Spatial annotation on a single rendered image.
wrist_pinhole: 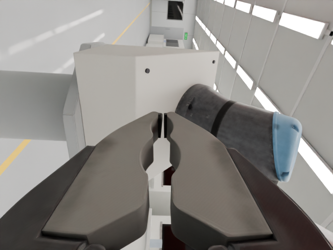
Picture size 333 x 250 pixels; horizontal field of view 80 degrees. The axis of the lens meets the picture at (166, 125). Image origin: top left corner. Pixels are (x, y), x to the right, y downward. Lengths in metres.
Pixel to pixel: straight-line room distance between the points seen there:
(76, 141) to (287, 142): 0.35
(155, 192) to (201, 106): 2.99
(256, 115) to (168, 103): 0.17
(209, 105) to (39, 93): 0.35
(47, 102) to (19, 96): 0.06
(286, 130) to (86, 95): 0.34
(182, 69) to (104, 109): 0.17
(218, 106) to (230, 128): 0.06
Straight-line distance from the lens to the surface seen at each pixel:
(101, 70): 0.34
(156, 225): 3.05
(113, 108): 0.36
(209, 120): 0.41
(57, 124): 0.47
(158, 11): 13.75
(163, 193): 3.37
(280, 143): 0.37
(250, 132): 0.38
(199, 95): 0.43
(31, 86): 0.50
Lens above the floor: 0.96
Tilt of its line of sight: 2 degrees up
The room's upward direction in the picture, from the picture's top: 93 degrees clockwise
